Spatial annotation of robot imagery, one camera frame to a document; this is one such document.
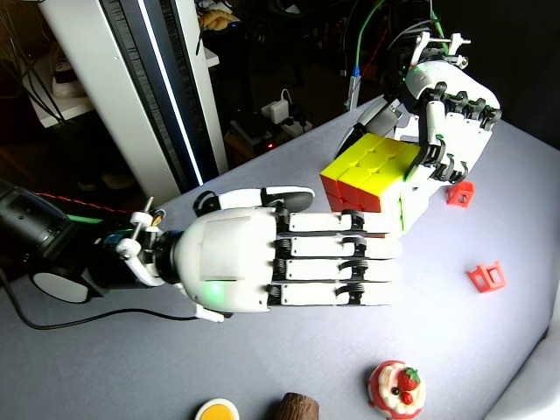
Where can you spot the small red plastic stool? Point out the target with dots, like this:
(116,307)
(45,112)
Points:
(460,193)
(486,276)

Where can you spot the white shelf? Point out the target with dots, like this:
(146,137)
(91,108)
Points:
(65,109)

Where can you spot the brown toy chocolate log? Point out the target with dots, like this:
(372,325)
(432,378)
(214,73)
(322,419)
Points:
(297,407)

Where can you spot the grey plug with blue end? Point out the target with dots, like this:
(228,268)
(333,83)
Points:
(354,89)

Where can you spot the toy strawberry cream cake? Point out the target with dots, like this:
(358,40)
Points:
(396,389)

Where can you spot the toy bread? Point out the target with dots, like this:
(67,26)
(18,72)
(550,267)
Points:
(216,19)

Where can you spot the white column with black strips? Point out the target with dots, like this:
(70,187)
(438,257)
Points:
(87,65)

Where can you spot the round white yellow toy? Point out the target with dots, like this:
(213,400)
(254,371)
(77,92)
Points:
(216,411)

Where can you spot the Rubik's cube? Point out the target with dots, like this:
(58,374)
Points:
(372,162)

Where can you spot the white power adapter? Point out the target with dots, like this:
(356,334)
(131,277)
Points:
(276,111)

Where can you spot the white shoe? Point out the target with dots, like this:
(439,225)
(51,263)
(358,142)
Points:
(65,83)

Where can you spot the grey table cloth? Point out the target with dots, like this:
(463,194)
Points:
(131,372)

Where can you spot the white power strip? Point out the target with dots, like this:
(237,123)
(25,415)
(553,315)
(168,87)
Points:
(297,126)

